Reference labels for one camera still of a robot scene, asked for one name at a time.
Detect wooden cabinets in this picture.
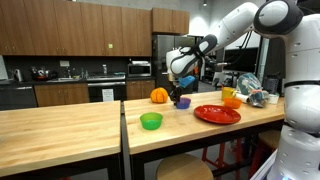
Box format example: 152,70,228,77
0,0,189,56
34,79,155,107

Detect red plate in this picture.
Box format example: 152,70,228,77
194,105,241,124

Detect plastic bag of bread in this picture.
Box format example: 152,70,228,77
236,73,269,108

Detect white ceramic mug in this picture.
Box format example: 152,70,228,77
268,94,279,104

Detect orange plastic bowl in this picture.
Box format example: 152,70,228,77
224,98,242,109

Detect lower wooden cabinets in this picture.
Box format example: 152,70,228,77
34,79,155,107

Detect yellow mug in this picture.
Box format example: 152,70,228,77
221,87,236,100

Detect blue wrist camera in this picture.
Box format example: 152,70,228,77
178,75,195,88

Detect microwave oven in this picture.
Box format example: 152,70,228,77
128,63,151,77

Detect green plastic bowl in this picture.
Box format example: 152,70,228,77
140,112,163,130

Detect orange toy pumpkin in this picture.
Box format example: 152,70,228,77
150,87,168,103

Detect black dishwasher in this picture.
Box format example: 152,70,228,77
88,81,127,102

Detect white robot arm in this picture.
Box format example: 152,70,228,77
166,0,320,180

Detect wooden stool red legs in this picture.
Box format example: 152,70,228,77
248,130,281,178

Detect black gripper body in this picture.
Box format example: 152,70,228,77
170,82,182,98

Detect blue purple plastic bowl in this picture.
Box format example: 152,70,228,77
176,97,191,109

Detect upper wooden cabinets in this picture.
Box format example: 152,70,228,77
0,0,189,56

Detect round wooden stool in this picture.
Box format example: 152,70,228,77
156,154,214,180

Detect stainless steel refrigerator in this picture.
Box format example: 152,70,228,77
152,35,199,92

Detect electric kettle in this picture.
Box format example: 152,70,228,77
13,69,23,82

